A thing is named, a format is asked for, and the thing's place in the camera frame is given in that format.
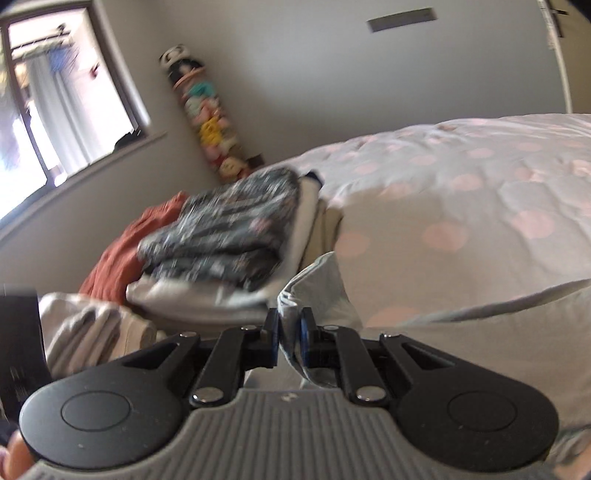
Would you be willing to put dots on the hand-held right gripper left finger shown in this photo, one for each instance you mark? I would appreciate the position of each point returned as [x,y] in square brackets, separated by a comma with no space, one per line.
[273,341]

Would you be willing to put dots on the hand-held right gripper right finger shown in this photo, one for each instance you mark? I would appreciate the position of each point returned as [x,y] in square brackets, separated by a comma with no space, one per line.
[304,341]

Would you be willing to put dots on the light blue sweatshirt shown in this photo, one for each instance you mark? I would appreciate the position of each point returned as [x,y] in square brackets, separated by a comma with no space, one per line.
[318,286]

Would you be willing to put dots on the cream garment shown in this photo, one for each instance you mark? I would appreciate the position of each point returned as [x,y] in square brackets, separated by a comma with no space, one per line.
[92,332]

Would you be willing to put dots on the person's left hand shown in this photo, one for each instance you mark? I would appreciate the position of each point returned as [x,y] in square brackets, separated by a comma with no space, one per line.
[14,457]

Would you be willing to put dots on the floral denim jeans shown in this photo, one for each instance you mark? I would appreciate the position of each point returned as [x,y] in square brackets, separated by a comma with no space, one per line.
[221,230]

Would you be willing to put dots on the rust orange garment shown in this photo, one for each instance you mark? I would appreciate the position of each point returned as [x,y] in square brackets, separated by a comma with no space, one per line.
[115,267]

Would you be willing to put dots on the pink dotted bed cover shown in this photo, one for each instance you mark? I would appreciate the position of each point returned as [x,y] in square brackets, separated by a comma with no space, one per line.
[461,207]

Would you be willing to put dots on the clear tube of plush toys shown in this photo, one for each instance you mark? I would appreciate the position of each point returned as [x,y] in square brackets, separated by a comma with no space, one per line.
[210,124]

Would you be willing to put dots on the dark object on windowsill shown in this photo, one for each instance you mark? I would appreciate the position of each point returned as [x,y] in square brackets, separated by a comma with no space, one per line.
[125,140]

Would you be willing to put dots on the window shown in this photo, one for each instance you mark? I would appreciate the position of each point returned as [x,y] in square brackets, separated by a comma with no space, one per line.
[69,92]

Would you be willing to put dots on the panda plush toy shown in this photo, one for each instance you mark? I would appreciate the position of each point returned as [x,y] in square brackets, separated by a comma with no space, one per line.
[178,57]

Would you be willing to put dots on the cream door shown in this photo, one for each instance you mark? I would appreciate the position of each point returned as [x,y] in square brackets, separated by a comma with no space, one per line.
[577,69]

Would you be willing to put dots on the black wall outlet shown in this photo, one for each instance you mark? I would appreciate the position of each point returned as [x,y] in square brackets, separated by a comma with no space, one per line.
[256,160]

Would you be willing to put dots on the grey wall socket strip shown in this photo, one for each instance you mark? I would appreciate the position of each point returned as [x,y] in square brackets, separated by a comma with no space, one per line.
[401,19]

